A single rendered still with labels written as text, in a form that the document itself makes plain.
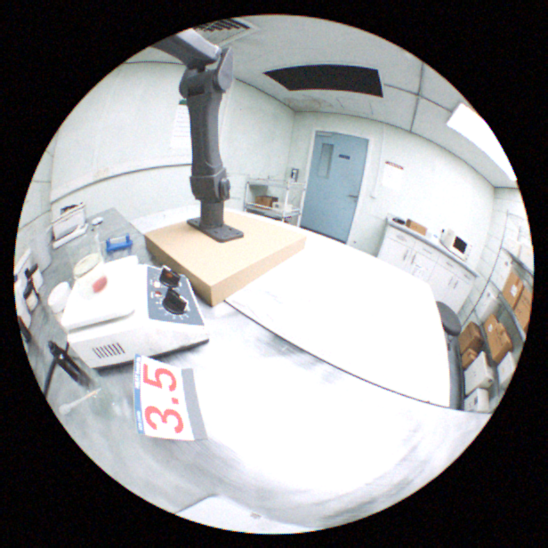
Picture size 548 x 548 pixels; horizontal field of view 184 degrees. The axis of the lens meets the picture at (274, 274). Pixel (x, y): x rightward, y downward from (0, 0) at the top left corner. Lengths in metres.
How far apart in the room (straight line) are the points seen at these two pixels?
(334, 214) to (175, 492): 3.07
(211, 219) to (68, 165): 1.56
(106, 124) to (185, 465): 1.87
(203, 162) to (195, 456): 0.46
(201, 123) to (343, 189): 2.69
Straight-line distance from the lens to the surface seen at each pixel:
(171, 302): 0.22
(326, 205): 3.02
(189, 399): 0.21
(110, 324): 0.21
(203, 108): 0.38
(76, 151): 1.79
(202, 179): 0.41
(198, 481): 0.21
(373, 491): 0.26
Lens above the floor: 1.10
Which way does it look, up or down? 32 degrees down
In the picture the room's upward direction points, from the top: 9 degrees clockwise
